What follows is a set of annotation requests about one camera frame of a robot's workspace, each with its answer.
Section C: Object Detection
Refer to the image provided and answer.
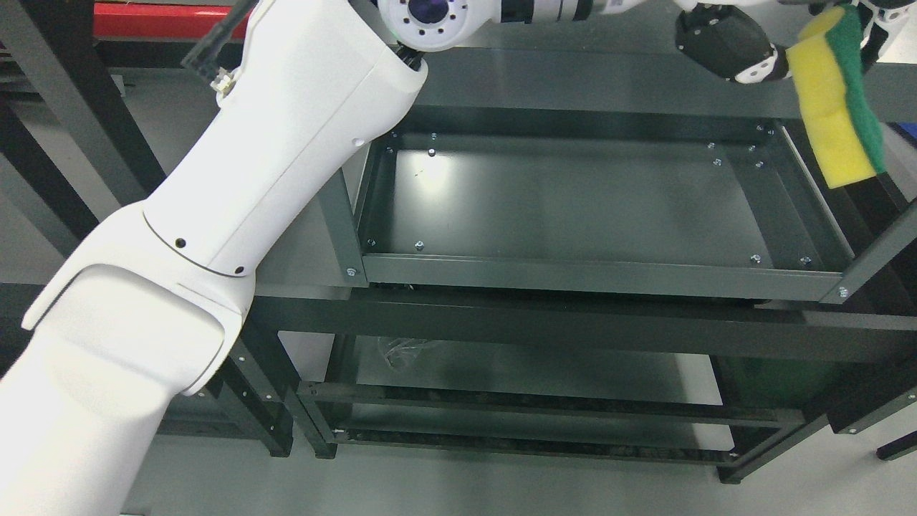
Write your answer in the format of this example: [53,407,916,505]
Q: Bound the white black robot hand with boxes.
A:
[674,1,915,85]

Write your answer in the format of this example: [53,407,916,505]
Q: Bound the green yellow sponge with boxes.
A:
[787,4,885,189]

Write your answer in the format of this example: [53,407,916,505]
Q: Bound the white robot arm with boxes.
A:
[2,1,592,515]

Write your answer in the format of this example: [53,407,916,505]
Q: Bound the grey metal shelf unit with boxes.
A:
[2,1,915,484]

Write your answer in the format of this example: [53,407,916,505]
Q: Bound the red bar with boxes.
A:
[92,1,232,40]

